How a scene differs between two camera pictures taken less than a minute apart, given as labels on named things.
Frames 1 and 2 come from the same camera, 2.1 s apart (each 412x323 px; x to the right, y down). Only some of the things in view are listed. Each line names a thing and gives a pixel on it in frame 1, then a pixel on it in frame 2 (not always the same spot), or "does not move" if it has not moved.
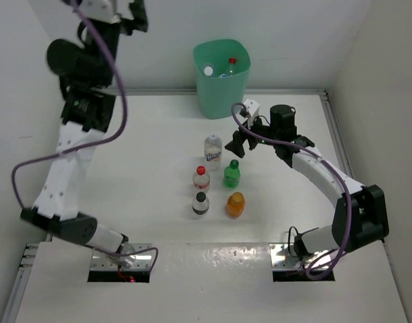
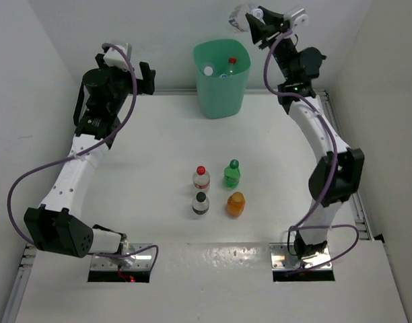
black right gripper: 236,145 -> 273,27
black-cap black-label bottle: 201,204 does not move
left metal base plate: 139,261 does not move
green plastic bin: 223,67 does not move
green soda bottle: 231,174 does not move
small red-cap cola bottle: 200,180 does not move
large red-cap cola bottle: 232,61 does not move
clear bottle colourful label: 213,152 -> 238,19
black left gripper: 139,11 -> 145,85
